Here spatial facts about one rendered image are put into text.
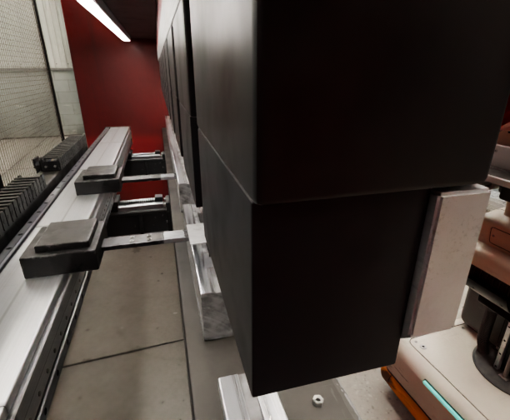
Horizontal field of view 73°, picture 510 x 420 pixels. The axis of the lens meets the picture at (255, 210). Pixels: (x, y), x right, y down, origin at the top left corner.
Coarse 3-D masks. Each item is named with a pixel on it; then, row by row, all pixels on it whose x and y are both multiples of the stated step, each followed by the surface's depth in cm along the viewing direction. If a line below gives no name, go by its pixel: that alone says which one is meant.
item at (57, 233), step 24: (48, 240) 55; (72, 240) 55; (96, 240) 58; (120, 240) 62; (144, 240) 62; (168, 240) 62; (24, 264) 53; (48, 264) 54; (72, 264) 55; (96, 264) 56
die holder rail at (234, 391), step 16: (224, 384) 38; (240, 384) 38; (224, 400) 36; (240, 400) 36; (256, 400) 36; (272, 400) 36; (224, 416) 35; (240, 416) 34; (256, 416) 35; (272, 416) 34
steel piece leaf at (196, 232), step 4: (188, 224) 69; (192, 224) 69; (196, 224) 69; (200, 224) 69; (188, 228) 67; (192, 228) 67; (196, 228) 67; (200, 228) 67; (188, 232) 65; (192, 232) 65; (196, 232) 65; (200, 232) 65; (188, 236) 64; (192, 236) 64; (196, 236) 64; (200, 236) 64; (204, 236) 64; (192, 240) 62; (196, 240) 62; (200, 240) 62; (204, 240) 62; (192, 244) 61
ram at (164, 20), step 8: (160, 0) 68; (168, 0) 40; (176, 0) 29; (160, 8) 73; (168, 8) 42; (176, 8) 31; (160, 16) 80; (168, 16) 44; (160, 24) 86; (168, 24) 46; (160, 32) 94; (160, 40) 104; (160, 48) 116
